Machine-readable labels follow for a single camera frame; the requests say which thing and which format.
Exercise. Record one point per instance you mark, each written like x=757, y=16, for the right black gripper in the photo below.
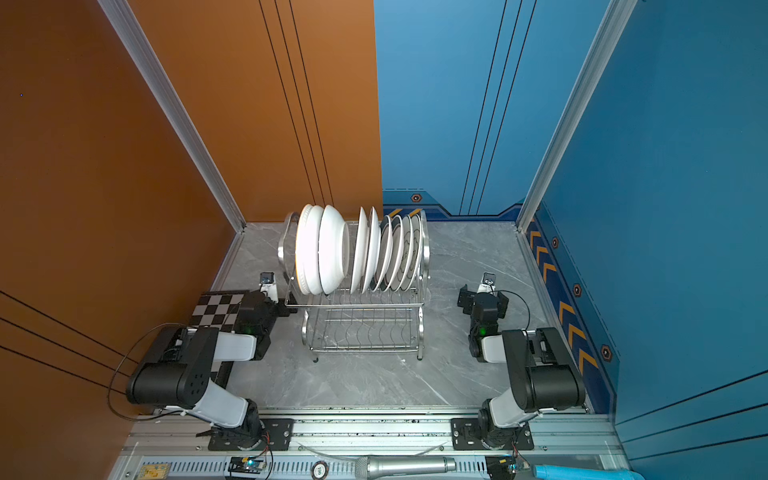
x=467, y=298

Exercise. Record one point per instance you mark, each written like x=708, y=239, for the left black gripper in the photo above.
x=285, y=308

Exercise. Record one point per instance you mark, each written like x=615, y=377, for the silver wire dish rack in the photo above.
x=387, y=316

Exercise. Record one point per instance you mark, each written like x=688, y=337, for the yellow rimmed dotted plate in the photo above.
x=299, y=249

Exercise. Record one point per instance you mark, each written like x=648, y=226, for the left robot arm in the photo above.
x=175, y=373

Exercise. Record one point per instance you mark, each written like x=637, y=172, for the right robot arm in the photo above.
x=542, y=375

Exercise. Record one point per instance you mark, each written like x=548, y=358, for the black white chessboard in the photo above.
x=217, y=309

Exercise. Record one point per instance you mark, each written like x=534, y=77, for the white deep plate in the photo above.
x=333, y=249

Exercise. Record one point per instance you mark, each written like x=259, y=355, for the white red patterned plate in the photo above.
x=360, y=252

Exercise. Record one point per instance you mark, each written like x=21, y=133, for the white plate black rim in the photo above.
x=373, y=251

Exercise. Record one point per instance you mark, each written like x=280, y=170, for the green circuit board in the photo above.
x=248, y=467

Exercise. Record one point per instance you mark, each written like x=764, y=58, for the round black white sticker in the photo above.
x=319, y=470

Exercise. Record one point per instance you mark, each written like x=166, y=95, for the light blue cylinder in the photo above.
x=550, y=472

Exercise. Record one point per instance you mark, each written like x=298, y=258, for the silver microphone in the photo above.
x=375, y=467

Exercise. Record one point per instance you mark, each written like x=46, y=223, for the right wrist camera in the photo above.
x=487, y=283

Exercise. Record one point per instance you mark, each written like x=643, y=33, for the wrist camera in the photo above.
x=487, y=283
x=268, y=286

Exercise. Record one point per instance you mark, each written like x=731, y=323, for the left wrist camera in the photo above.
x=268, y=286

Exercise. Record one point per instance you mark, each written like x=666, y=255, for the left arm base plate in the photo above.
x=273, y=434

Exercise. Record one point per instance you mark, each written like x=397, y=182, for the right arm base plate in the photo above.
x=466, y=434

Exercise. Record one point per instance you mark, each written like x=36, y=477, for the aluminium rail frame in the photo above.
x=174, y=448

